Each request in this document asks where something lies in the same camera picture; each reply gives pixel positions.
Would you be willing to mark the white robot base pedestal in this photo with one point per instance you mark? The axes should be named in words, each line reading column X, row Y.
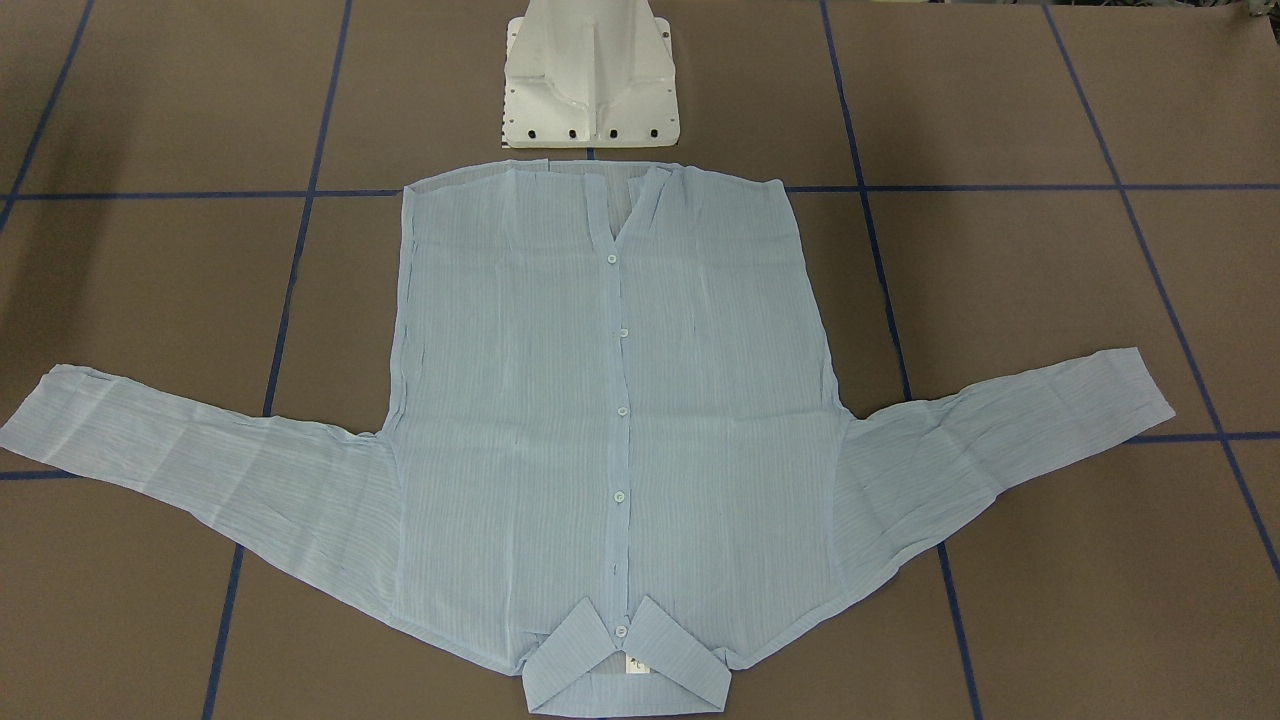
column 598, row 74

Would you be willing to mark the light blue button shirt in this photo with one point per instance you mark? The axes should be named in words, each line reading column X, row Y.
column 615, row 460

